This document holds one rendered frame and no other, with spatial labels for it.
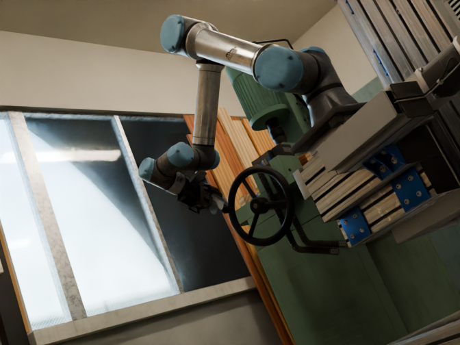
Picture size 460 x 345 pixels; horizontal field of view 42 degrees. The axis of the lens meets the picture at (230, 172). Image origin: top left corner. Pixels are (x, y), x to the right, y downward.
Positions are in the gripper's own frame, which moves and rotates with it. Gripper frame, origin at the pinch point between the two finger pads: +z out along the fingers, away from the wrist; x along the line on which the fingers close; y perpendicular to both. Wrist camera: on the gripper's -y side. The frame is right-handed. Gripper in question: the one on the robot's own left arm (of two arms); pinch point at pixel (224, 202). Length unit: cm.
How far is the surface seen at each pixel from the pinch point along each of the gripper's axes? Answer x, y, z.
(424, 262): 29, 8, 78
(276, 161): 17.9, -13.3, 9.8
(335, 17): -41, -283, 155
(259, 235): -8.9, -1.2, 25.7
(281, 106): 15, -49, 18
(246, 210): -10.2, -11.2, 20.2
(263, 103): 11, -49, 11
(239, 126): -117, -188, 115
